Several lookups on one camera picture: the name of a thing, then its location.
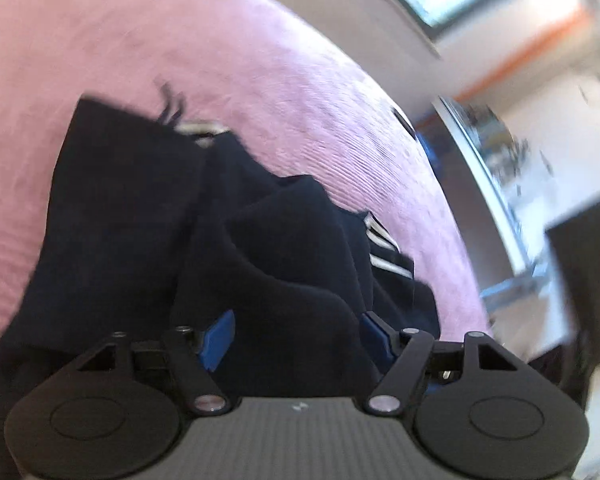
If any navy hoodie with white stripes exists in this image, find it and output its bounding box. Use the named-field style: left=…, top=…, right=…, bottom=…
left=0, top=98, right=441, bottom=479

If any pink quilted bedspread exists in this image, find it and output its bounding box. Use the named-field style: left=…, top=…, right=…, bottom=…
left=0, top=0, right=484, bottom=480

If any black monitor screen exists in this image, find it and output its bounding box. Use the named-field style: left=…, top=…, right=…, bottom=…
left=545, top=197, right=600, bottom=364

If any beige and orange curtain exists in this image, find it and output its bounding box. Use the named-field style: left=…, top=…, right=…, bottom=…
left=455, top=9, right=593, bottom=102

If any white wall shelf desk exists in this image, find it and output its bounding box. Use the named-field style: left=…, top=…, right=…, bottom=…
left=432, top=96, right=545, bottom=289

